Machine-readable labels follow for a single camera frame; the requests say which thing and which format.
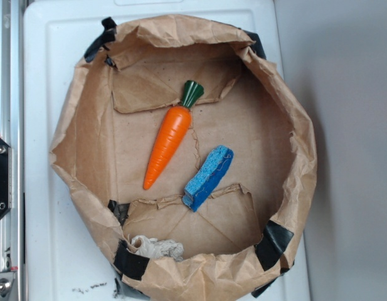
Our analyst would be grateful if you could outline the aluminium frame rail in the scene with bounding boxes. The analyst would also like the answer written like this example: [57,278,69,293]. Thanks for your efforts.
[0,1,28,300]

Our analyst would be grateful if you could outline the orange toy carrot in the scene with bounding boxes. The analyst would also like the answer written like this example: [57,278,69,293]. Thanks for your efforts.
[143,80,204,190]

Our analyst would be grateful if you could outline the black corner bracket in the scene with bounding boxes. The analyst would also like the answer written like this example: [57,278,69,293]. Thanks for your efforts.
[0,136,12,220]

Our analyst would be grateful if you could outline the crumpled white cloth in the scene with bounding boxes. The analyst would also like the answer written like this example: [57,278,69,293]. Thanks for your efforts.
[130,235,184,262]

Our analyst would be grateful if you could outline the brown paper bag bin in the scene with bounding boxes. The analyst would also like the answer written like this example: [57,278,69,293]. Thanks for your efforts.
[50,15,317,300]

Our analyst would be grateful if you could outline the blue sponge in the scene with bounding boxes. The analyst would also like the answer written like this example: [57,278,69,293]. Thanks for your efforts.
[182,145,234,212]

